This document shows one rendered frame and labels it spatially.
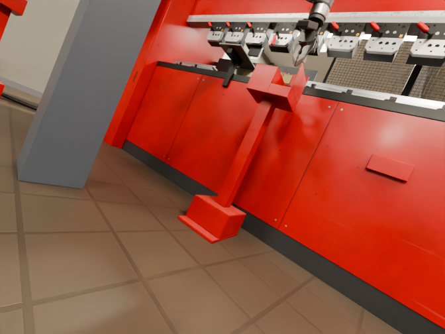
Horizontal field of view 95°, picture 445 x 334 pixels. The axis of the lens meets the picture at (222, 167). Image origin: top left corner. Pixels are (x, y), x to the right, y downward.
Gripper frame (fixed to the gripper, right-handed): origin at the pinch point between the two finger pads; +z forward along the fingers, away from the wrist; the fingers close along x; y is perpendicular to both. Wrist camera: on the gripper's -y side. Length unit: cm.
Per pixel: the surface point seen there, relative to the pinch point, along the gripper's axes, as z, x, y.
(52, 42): 8, 352, 25
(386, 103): 0.0, -38.2, 25.7
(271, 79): 11.1, 4.9, -6.1
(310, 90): 0.5, -3.1, 27.4
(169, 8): -43, 138, 29
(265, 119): 27.3, 2.1, -1.4
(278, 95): 17.1, -1.0, -6.6
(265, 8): -57, 56, 46
